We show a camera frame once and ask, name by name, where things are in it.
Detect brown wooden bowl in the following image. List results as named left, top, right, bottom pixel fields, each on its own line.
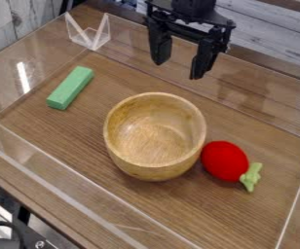
left=103, top=92, right=207, bottom=182

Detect red plush strawberry toy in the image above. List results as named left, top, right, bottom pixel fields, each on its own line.
left=200, top=141, right=263, bottom=193

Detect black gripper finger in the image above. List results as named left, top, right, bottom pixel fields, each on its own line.
left=188, top=38, right=219, bottom=80
left=147, top=18, right=172, bottom=65

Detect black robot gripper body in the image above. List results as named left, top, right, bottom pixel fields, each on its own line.
left=143, top=0, right=237, bottom=53

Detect green rectangular block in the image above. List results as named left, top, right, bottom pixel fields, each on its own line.
left=45, top=66, right=94, bottom=110

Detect clear acrylic corner bracket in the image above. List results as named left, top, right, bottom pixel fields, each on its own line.
left=64, top=13, right=111, bottom=52

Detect black table leg bracket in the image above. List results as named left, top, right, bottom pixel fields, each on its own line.
left=12, top=205, right=68, bottom=249

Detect clear acrylic tray walls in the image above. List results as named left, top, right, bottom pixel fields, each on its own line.
left=0, top=18, right=300, bottom=249

